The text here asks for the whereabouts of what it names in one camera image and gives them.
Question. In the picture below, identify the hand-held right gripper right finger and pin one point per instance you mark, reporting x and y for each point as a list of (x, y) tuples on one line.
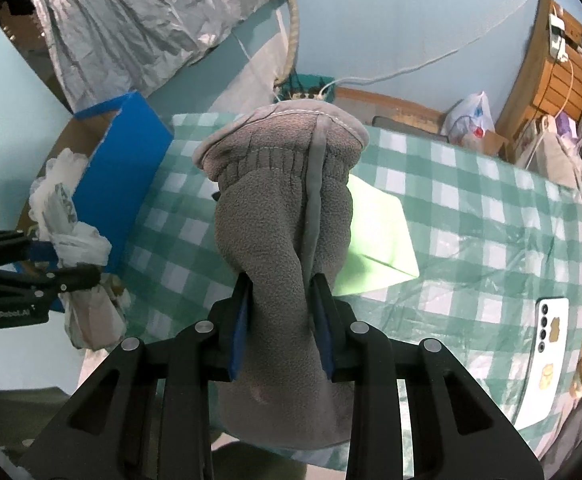
[(323, 335)]

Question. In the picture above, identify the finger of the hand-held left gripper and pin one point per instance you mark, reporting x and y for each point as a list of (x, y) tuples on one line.
[(26, 250), (66, 279)]

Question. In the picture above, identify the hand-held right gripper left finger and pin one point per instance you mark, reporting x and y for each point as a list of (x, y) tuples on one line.
[(238, 340)]

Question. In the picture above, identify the white mesh bath pouf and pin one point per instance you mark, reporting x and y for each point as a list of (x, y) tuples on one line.
[(66, 161)]

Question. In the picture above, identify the grey fleece mitten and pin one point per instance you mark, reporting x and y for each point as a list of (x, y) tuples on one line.
[(271, 220)]

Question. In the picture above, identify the blue cardboard box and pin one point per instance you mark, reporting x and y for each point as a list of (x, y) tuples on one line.
[(121, 160)]

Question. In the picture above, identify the light green paper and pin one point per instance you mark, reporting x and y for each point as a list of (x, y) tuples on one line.
[(378, 230)]

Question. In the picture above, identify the green checked tablecloth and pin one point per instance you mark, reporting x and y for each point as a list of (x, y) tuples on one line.
[(471, 220)]

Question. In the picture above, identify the white smartphone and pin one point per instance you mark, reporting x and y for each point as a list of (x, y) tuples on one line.
[(546, 360)]

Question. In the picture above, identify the grey seat cushion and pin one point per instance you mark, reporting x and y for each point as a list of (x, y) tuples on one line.
[(406, 125)]

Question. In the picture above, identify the beige power strip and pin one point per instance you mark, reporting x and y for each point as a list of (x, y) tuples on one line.
[(305, 95)]

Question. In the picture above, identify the wooden low board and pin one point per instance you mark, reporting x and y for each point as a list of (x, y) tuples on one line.
[(391, 102)]

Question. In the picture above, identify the teal plastic crate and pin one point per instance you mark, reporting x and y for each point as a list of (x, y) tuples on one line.
[(311, 82)]

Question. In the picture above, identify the silver foil curtain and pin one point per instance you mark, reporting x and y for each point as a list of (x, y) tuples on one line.
[(136, 20)]

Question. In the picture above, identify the brown cardboard box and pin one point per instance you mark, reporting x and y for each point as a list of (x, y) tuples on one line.
[(491, 142)]

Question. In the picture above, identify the white blue plastic bag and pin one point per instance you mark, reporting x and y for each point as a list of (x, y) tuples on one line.
[(471, 117)]

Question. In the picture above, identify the grey green duvet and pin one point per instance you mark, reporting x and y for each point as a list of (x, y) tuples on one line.
[(578, 440)]

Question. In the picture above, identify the wooden headboard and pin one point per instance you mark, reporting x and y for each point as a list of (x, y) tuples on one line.
[(531, 90)]

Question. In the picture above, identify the purple white box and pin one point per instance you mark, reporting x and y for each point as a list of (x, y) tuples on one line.
[(567, 125)]

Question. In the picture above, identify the white power strip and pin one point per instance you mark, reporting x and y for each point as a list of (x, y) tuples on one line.
[(557, 35)]

